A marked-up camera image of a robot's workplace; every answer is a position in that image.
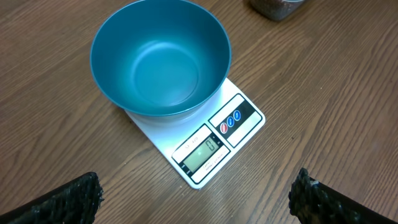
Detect white digital kitchen scale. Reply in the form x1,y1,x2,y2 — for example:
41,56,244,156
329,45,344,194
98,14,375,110
127,79,266,189

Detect teal blue bowl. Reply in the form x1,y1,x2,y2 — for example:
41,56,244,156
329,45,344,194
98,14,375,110
90,0,232,116

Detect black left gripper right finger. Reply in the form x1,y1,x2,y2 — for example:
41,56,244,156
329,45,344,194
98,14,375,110
289,168,397,224

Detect clear plastic bean container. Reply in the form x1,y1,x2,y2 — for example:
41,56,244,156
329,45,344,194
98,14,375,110
249,0,305,21

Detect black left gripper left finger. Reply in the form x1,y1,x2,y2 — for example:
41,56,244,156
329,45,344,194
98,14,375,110
1,172,104,224

